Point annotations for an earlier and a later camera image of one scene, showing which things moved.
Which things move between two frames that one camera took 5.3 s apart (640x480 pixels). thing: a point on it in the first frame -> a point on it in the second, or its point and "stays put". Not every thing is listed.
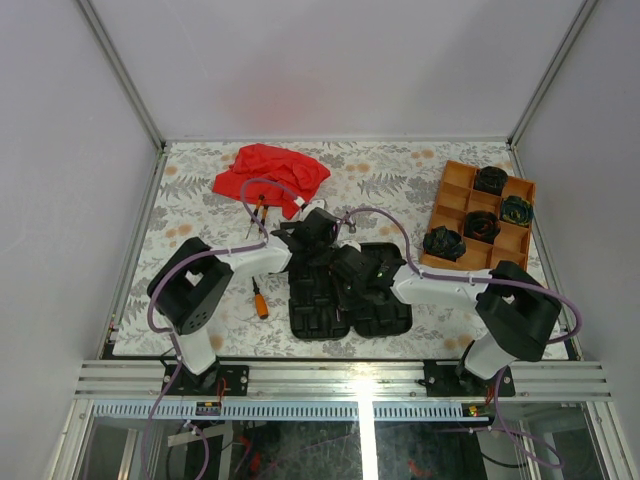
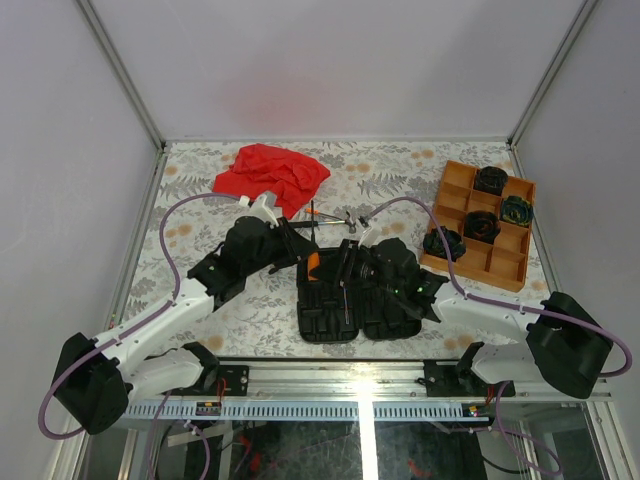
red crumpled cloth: (270, 176) stays put
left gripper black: (331, 237) -> (297, 246)
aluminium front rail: (141, 380) stays put
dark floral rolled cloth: (444, 243) stays put
